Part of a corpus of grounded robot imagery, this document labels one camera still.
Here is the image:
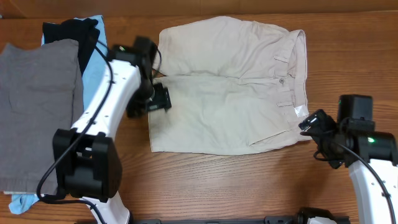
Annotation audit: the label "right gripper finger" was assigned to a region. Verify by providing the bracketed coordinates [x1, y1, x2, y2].
[298, 119, 317, 134]
[303, 109, 331, 124]

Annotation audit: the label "beige shorts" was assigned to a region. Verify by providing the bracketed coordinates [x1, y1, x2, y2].
[148, 16, 308, 156]

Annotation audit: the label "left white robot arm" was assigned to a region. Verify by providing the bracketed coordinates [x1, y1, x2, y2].
[36, 37, 172, 223]

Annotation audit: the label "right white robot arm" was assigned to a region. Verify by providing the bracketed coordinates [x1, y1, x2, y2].
[299, 95, 397, 223]

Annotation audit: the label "black garment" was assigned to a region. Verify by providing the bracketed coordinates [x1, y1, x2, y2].
[39, 17, 101, 202]

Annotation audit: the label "grey shorts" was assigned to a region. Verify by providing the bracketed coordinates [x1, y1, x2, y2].
[1, 39, 83, 193]

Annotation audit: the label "light blue garment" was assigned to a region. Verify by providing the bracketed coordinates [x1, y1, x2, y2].
[4, 15, 108, 215]

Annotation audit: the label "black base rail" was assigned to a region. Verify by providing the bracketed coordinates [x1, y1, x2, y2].
[77, 207, 351, 224]

